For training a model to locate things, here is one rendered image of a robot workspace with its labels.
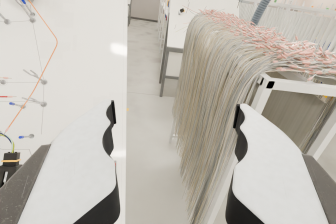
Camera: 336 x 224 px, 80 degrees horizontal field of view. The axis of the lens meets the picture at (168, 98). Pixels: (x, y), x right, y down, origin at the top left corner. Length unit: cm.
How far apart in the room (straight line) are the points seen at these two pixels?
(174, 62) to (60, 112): 267
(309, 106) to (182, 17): 275
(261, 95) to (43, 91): 70
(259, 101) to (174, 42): 264
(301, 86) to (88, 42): 73
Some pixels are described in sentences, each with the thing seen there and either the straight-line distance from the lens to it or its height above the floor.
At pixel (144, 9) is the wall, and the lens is 1146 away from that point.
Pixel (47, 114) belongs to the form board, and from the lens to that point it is 75.
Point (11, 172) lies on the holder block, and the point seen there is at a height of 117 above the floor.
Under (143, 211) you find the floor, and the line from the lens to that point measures 194.
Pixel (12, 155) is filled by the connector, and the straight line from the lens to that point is 69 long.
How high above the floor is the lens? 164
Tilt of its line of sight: 28 degrees down
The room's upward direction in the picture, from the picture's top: 10 degrees clockwise
